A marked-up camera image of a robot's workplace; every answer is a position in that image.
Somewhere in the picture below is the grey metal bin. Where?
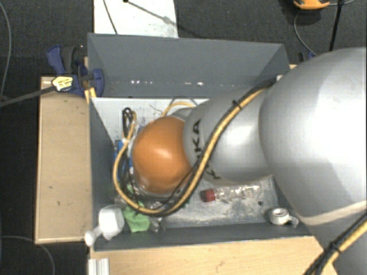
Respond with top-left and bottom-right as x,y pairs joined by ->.
85,32 -> 314,252

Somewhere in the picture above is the clear plastic bottle red cap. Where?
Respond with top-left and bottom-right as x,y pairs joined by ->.
200,184 -> 262,205

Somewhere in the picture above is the green cloth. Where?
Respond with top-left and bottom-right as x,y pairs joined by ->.
123,199 -> 152,234

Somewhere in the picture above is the white spray bottle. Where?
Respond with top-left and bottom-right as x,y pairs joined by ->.
84,206 -> 126,248

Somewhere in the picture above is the pale wood board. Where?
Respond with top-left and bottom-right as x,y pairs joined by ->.
34,76 -> 94,245

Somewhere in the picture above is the white tape roll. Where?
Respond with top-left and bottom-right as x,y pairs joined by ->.
267,207 -> 299,227

